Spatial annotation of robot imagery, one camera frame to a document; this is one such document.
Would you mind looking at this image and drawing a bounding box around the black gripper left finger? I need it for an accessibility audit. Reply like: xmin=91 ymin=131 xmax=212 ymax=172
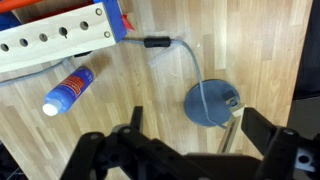
xmin=130 ymin=106 xmax=143 ymax=132

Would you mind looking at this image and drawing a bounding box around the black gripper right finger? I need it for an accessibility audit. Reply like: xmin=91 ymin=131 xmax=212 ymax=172
xmin=241 ymin=107 xmax=277 ymax=155

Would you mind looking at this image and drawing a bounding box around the grey lamp cord with switch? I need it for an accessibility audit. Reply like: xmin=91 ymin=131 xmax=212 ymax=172
xmin=0 ymin=35 xmax=228 ymax=130

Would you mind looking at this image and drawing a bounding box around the grey wooden desk lamp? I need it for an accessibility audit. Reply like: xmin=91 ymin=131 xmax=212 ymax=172
xmin=184 ymin=80 xmax=245 ymax=153

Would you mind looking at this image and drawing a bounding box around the blue glue bottle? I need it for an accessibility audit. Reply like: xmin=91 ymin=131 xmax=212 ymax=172
xmin=42 ymin=67 xmax=94 ymax=116

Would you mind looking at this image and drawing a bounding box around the blue wooden toy toolbox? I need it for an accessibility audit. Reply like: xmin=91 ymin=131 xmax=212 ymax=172
xmin=0 ymin=0 xmax=127 ymax=73

